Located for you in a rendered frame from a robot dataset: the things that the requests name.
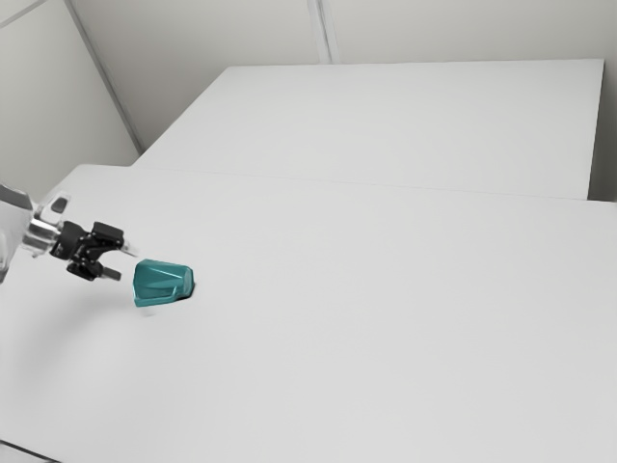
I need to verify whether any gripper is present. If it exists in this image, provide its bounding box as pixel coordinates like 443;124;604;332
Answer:
49;220;141;283

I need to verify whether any teal faceted mug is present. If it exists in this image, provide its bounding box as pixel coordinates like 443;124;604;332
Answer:
131;258;197;309

